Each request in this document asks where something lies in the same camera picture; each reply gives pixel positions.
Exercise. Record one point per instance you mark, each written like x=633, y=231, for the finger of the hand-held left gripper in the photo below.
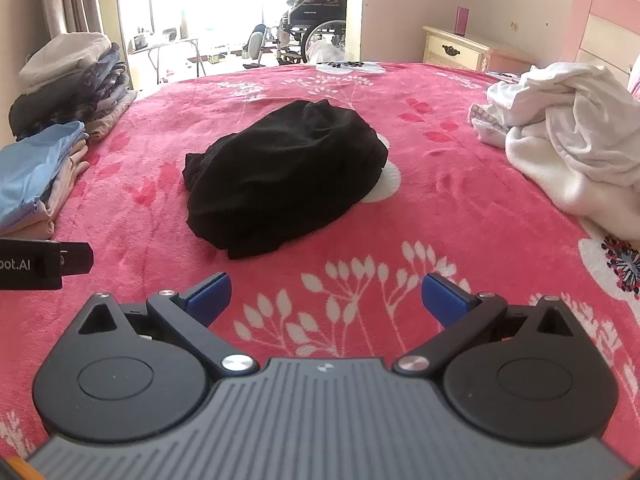
x=77, y=259

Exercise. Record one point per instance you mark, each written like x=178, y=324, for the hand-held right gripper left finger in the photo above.
x=210, y=296

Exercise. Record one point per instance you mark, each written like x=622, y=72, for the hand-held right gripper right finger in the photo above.
x=445, y=300

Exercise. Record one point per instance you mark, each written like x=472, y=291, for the black t-shirt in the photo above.
x=285, y=175

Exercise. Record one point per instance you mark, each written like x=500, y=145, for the stack of folded clothes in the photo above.
x=65, y=85

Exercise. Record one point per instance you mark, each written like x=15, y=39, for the blue and beige folded stack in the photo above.
x=35, y=170

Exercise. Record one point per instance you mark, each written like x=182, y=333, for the pink floral blanket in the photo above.
x=450, y=200

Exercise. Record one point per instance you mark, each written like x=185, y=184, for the white fleece garment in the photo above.
x=550, y=165

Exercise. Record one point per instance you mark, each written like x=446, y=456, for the small white checked cloth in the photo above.
x=487, y=122

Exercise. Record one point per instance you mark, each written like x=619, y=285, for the folding table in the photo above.
x=160, y=47

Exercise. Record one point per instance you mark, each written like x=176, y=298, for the cream nightstand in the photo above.
x=457, y=50

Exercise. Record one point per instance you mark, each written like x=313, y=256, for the white plastic bag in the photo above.
x=325, y=51

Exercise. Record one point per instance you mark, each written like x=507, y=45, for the black wheelchair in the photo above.
x=315, y=20

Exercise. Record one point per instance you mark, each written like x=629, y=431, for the pink headboard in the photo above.
x=597, y=25

